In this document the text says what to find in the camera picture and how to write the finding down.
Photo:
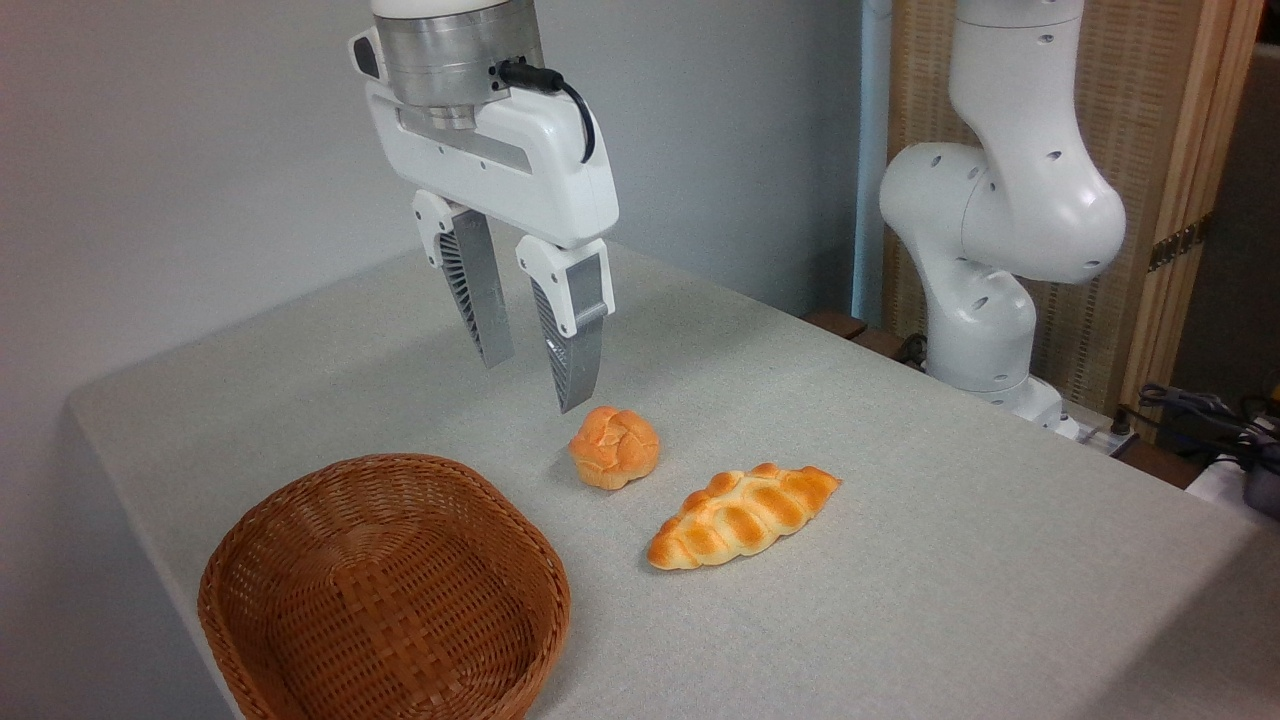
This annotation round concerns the dark wooden board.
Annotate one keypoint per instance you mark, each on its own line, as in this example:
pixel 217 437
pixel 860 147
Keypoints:
pixel 860 335

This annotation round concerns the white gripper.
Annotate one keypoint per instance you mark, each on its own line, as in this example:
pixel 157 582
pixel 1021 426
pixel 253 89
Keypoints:
pixel 540 170

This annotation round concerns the brass screen hinge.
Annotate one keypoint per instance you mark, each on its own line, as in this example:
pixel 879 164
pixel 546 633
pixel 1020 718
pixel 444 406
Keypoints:
pixel 1180 243

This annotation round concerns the wooden folding screen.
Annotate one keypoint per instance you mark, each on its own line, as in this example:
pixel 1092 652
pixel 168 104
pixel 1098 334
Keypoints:
pixel 1150 110

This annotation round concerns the brown woven wicker basket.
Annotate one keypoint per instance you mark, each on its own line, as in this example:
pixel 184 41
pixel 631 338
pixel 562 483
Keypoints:
pixel 380 600

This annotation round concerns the long braided bread loaf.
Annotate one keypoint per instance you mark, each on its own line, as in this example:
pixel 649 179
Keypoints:
pixel 740 515

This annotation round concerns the grey tablecloth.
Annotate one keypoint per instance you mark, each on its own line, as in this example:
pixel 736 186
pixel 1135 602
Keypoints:
pixel 900 560

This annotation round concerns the round bread roll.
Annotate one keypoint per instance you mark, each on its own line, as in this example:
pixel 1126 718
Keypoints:
pixel 615 448

